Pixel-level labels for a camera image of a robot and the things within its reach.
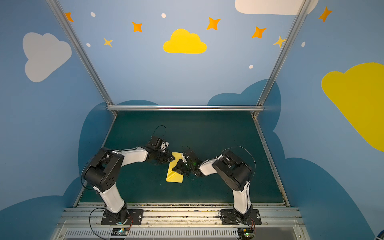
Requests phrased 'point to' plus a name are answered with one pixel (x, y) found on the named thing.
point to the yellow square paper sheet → (172, 175)
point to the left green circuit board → (119, 231)
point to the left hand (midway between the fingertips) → (175, 159)
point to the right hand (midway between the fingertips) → (171, 168)
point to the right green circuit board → (245, 233)
